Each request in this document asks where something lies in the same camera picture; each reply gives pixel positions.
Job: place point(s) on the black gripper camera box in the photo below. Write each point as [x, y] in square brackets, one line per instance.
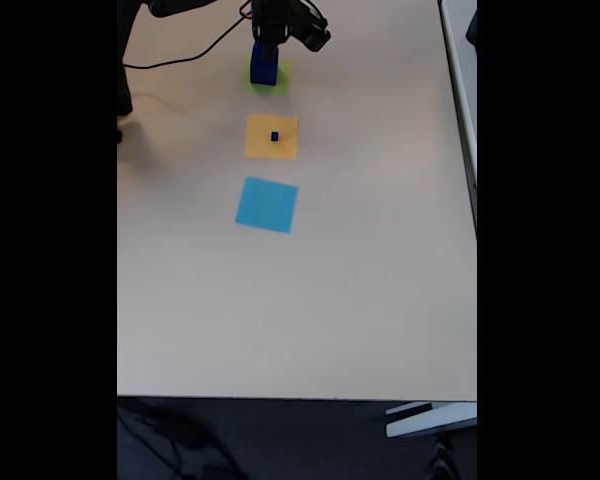
[312, 30]

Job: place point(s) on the small blue cube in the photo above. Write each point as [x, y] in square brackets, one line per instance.
[256, 52]

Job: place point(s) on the green paper square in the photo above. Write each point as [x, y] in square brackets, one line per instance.
[284, 87]

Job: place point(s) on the light blue paper square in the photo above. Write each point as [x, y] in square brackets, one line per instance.
[266, 205]

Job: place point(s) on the white side table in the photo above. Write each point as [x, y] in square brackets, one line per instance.
[460, 75]

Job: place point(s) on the large blue cube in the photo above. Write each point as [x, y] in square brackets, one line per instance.
[262, 75]

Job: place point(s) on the dark blue object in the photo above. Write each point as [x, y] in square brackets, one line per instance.
[473, 30]

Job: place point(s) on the white table leg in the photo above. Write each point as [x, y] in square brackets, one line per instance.
[430, 422]

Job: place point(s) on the orange paper square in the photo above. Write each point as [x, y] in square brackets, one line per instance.
[260, 147]

